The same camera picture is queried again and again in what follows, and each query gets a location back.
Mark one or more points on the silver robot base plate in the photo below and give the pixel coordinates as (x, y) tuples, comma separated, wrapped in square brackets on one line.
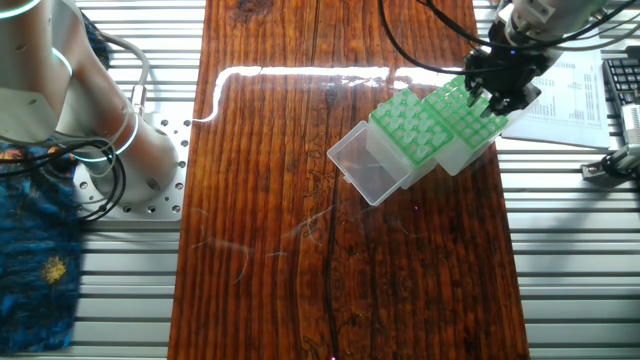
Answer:
[(172, 200)]

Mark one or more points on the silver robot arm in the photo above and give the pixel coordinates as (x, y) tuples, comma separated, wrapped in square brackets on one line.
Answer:
[(45, 85)]

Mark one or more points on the black computer keyboard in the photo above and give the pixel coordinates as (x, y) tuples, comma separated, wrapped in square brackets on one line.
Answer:
[(622, 75)]

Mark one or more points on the brown wooden board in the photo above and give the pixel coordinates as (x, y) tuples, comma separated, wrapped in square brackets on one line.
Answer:
[(280, 300)]

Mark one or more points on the small grey mounted device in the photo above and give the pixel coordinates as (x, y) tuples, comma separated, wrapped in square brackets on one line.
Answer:
[(600, 172)]

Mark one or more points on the white grey box device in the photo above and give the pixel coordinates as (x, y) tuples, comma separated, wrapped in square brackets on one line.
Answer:
[(632, 125)]

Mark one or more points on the blue painted cloth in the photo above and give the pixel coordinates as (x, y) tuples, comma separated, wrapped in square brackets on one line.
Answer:
[(35, 280)]

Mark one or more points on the clear box green tip rack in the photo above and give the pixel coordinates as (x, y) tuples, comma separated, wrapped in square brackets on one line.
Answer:
[(367, 167), (457, 157)]

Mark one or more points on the white printed paper sheet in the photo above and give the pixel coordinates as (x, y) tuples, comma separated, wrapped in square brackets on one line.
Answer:
[(585, 115)]

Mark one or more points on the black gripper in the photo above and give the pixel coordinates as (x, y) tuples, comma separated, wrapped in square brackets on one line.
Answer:
[(505, 72)]

